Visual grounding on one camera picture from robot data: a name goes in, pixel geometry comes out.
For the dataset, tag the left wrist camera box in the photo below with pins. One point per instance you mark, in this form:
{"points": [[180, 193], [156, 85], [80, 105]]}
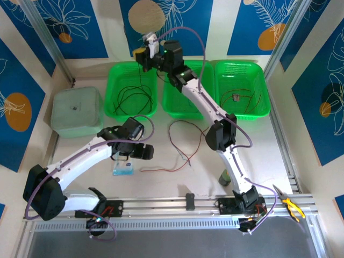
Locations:
{"points": [[133, 127]]}

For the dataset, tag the aluminium rail frame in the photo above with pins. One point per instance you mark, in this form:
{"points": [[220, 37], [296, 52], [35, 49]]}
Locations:
{"points": [[161, 208]]}

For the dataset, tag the small black circuit board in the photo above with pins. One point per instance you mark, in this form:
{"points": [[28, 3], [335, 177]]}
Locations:
{"points": [[247, 224], [97, 222]]}

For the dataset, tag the black clamp block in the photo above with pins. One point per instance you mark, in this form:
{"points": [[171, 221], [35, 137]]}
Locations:
{"points": [[190, 201]]}

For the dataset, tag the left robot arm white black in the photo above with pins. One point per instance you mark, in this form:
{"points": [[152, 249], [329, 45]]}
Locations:
{"points": [[80, 161]]}

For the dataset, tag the aluminium corner post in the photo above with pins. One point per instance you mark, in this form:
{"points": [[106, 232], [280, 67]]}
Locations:
{"points": [[290, 32], [45, 37]]}

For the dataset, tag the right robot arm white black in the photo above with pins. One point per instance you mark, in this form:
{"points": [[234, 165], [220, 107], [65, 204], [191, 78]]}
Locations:
{"points": [[204, 99]]}

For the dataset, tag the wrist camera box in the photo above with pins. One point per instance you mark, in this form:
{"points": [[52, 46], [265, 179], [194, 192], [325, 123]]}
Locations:
{"points": [[151, 44], [133, 127]]}

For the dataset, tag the green plastic mesh basket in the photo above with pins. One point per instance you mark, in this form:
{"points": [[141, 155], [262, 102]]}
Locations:
{"points": [[242, 78], [131, 78], [174, 104]]}

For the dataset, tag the pale green lidded box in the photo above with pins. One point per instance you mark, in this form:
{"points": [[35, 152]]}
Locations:
{"points": [[76, 110]]}

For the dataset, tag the blue white snack packet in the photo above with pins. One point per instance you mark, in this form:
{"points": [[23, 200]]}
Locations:
{"points": [[123, 169]]}

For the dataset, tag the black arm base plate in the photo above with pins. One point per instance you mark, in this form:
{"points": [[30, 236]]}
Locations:
{"points": [[227, 207], [115, 208]]}

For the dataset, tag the small dark green can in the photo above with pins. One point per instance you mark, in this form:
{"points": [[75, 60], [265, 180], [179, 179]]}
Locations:
{"points": [[223, 180]]}

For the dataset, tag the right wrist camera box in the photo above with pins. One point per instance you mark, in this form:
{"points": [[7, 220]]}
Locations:
{"points": [[151, 44]]}

